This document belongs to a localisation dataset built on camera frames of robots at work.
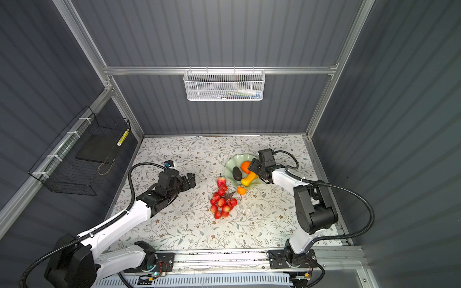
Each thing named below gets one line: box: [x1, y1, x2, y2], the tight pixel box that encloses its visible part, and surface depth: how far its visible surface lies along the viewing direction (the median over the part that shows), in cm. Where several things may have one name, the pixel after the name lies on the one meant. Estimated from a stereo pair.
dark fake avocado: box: [232, 166, 243, 182], surface depth 100 cm
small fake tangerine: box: [236, 186, 248, 195], surface depth 93 cm
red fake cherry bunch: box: [210, 176, 238, 220], surface depth 88 cm
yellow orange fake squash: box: [241, 171, 259, 187], surface depth 96 cm
